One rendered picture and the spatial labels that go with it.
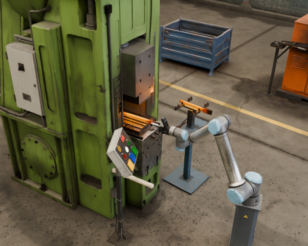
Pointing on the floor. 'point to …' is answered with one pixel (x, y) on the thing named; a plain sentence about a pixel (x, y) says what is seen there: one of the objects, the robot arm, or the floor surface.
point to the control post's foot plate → (126, 237)
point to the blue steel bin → (195, 43)
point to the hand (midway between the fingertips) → (152, 121)
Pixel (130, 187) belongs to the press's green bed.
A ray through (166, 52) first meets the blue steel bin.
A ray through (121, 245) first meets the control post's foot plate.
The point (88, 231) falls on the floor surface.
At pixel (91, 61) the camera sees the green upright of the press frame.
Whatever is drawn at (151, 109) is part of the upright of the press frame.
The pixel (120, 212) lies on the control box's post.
